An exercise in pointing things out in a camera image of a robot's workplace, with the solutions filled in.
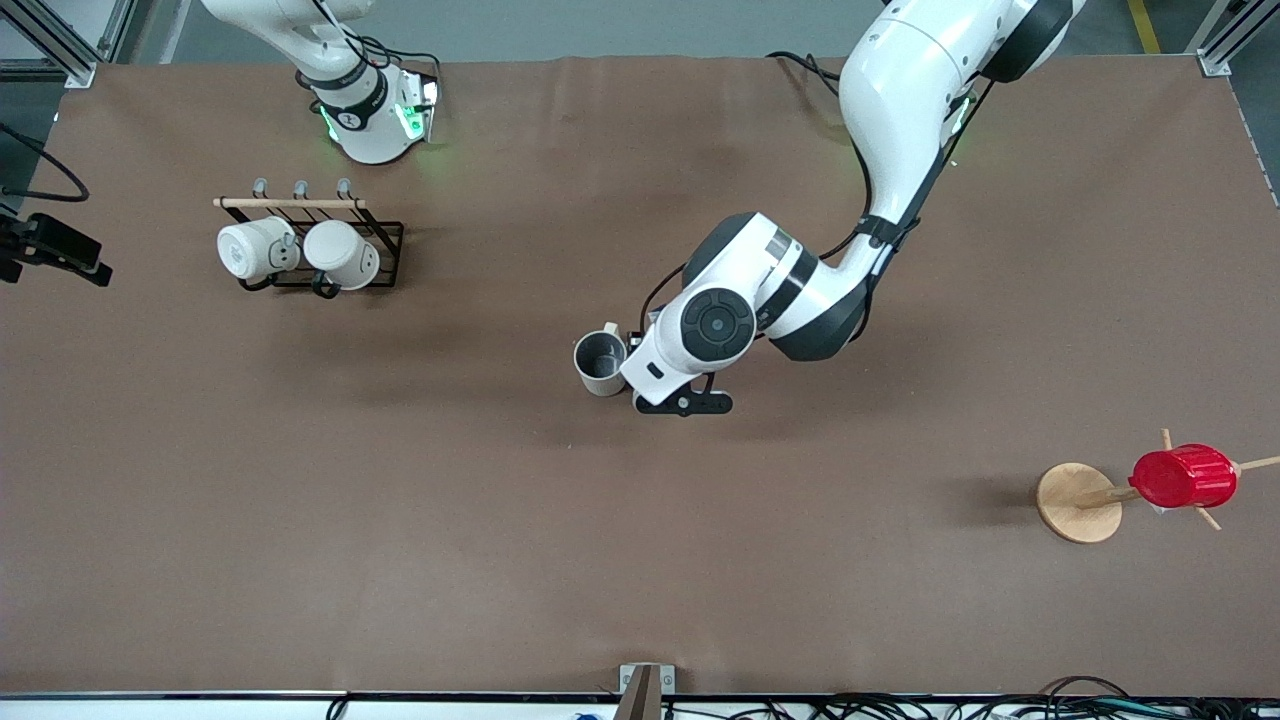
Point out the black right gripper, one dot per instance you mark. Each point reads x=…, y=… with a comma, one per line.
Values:
x=42, y=240

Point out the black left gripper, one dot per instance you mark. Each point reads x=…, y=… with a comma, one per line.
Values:
x=630, y=349

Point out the beige mug grey inside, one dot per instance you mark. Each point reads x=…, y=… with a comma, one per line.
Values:
x=600, y=365

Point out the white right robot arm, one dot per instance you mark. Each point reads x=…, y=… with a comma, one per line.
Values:
x=370, y=130

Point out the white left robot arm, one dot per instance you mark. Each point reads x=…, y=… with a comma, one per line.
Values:
x=900, y=90

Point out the wooden cup tree stand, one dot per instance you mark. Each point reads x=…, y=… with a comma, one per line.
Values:
x=1075, y=505

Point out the red plastic cup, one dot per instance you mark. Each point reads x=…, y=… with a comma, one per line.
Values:
x=1185, y=477

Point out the white ceramic mug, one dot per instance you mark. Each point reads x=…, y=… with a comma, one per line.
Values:
x=250, y=250
x=340, y=255

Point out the brown table cover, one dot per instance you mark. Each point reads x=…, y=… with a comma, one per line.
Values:
x=640, y=520

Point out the aluminium frame profile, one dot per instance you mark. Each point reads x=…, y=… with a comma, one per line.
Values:
x=60, y=50
x=1225, y=45

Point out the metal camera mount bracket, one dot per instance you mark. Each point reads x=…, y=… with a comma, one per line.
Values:
x=645, y=690

